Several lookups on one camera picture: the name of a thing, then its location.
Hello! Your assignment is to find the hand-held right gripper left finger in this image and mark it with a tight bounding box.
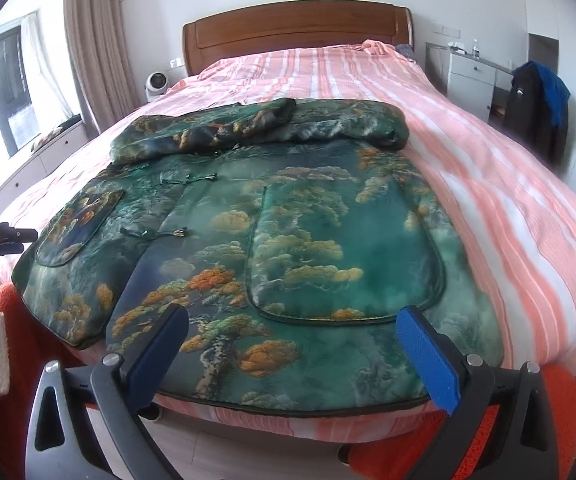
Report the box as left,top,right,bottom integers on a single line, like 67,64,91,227
25,304,189,480

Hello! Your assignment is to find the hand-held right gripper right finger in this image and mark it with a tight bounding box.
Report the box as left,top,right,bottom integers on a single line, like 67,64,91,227
396,305,561,480

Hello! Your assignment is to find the green printed jacket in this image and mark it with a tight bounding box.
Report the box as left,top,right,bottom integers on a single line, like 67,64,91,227
12,97,506,407

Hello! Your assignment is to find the white low cabinet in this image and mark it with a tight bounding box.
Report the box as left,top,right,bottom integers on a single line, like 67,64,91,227
0,120,99,211

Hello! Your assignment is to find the window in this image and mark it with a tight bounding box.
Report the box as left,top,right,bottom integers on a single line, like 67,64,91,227
0,15,81,158

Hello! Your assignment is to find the pink striped bed sheet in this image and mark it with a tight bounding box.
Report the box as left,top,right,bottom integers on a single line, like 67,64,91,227
0,39,576,443

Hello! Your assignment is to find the beige curtain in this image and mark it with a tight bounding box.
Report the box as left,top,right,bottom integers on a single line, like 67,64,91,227
62,0,136,135

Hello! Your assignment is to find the white round fan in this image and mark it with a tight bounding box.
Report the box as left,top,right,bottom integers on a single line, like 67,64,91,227
145,72,172,105

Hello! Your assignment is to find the dark jacket on chair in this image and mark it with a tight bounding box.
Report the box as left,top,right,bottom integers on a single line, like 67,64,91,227
500,61,569,166

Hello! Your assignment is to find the white desk cabinet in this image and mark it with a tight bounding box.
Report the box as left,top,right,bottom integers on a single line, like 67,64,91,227
425,42,515,122

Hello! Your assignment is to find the blue cloth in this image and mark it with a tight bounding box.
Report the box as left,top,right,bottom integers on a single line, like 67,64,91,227
538,62,572,128

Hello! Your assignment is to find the wooden bed headboard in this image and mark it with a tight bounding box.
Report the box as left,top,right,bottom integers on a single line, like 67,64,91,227
182,2,415,77

